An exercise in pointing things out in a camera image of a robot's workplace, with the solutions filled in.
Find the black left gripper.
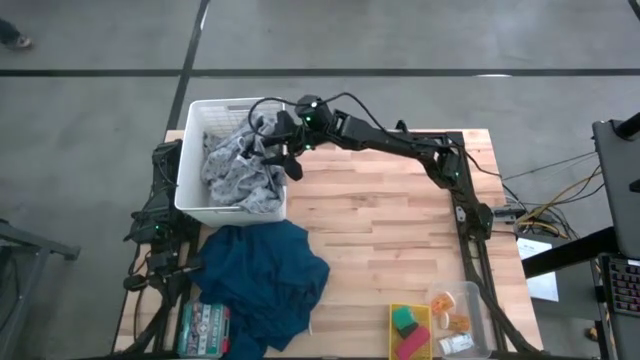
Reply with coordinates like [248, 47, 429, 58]
[143, 251, 203, 310]

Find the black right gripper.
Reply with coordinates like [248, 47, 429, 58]
[241, 109, 309, 182]

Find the grey patterned cloth gown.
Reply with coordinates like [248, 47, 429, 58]
[200, 112, 287, 215]

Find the blue cloth garment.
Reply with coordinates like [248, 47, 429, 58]
[187, 219, 331, 360]

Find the green block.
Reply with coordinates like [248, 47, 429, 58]
[391, 305, 419, 331]

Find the orange pill bottle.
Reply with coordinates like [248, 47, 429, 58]
[438, 312, 472, 335]
[430, 292, 457, 316]

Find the pinkish red block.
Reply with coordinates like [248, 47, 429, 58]
[394, 325, 432, 360]

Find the green first aid kit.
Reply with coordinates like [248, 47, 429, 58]
[177, 299, 232, 360]

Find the white perforated plastic basket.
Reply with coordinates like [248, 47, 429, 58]
[173, 96, 288, 229]

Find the grey metal stand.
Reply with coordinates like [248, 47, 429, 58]
[0, 218, 81, 360]

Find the yellow plastic tray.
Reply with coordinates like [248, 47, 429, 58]
[388, 302, 434, 360]

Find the grey power adapter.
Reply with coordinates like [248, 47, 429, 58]
[492, 205, 521, 225]

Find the clear plastic container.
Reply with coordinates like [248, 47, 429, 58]
[427, 280, 494, 360]

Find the person's foot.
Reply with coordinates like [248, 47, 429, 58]
[0, 17, 34, 50]

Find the white paper sheet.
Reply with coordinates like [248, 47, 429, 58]
[516, 237, 560, 303]

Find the black stand beam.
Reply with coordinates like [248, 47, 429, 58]
[522, 226, 619, 280]

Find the grey monitor back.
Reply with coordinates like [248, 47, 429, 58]
[592, 110, 640, 260]

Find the keyboard with coloured keys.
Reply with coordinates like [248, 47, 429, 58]
[602, 254, 640, 317]

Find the yellow and black cable bundle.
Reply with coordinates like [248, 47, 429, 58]
[499, 149, 606, 241]

